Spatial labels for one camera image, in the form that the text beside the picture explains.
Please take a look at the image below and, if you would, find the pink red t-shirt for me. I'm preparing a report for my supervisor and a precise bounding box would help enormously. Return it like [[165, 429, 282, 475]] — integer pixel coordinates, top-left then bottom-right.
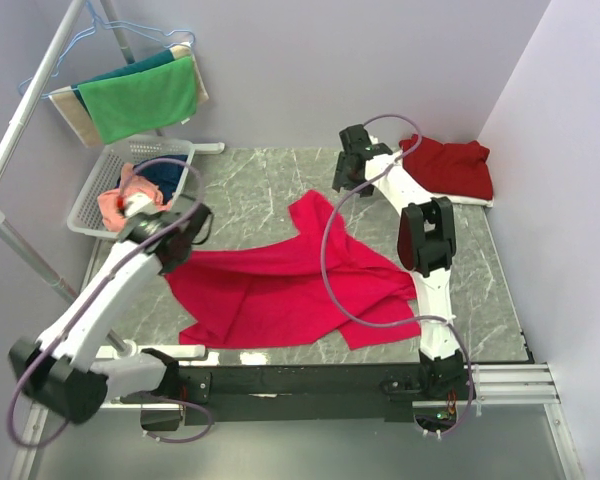
[[166, 190, 420, 349]]

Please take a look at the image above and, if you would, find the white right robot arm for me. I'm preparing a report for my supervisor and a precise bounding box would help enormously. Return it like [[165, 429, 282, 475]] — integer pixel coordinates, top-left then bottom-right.
[[332, 124, 471, 399]]

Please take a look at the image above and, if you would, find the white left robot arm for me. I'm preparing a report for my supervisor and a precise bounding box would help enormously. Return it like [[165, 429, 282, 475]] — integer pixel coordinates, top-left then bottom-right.
[[8, 195, 214, 425]]

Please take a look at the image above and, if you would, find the salmon t-shirt in basket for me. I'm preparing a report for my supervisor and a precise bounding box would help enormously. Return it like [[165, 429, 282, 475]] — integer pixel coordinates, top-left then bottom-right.
[[97, 163, 173, 233]]

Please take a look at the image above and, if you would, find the navy t-shirt in basket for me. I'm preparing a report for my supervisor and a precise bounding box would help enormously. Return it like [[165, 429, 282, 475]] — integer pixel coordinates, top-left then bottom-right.
[[140, 162, 184, 205]]

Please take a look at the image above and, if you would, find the dark red folded t-shirt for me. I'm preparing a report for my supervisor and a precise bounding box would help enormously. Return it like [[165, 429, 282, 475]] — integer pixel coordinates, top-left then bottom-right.
[[402, 137, 494, 201]]

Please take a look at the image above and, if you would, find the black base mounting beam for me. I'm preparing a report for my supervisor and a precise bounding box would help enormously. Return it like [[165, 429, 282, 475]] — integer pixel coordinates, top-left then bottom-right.
[[119, 363, 477, 432]]

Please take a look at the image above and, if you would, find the green hanging towel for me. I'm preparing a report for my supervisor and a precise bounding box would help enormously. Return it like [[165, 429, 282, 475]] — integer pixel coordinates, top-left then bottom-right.
[[77, 56, 198, 144]]

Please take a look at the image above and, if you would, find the beige hanging towel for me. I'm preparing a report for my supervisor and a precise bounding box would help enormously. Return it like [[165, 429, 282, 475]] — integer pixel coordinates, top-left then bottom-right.
[[49, 43, 209, 147]]

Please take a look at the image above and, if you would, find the white clothes rack pole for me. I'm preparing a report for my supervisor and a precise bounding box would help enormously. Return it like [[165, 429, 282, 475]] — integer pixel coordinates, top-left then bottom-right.
[[0, 0, 166, 357]]

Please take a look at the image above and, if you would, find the teal hanging towel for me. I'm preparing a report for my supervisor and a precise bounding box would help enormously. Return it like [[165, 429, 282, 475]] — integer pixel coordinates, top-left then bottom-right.
[[71, 50, 174, 108]]

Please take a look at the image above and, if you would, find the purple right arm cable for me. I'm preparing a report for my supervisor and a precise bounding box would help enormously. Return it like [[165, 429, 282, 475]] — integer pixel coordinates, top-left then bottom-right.
[[319, 113, 475, 437]]

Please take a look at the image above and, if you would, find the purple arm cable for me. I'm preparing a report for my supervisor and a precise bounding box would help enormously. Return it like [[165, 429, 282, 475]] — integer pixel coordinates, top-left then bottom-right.
[[9, 157, 216, 447], [319, 113, 475, 437]]

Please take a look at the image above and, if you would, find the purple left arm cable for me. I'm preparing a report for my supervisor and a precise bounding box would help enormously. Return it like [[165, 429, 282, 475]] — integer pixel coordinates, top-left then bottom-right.
[[9, 157, 216, 447]]

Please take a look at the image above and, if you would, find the blue wire hanger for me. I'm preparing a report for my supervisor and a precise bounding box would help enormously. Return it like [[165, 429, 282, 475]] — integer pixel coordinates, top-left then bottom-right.
[[17, 10, 196, 100]]

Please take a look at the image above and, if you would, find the aluminium rail frame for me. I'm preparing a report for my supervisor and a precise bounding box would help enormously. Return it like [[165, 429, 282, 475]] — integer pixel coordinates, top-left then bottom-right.
[[7, 363, 581, 480]]

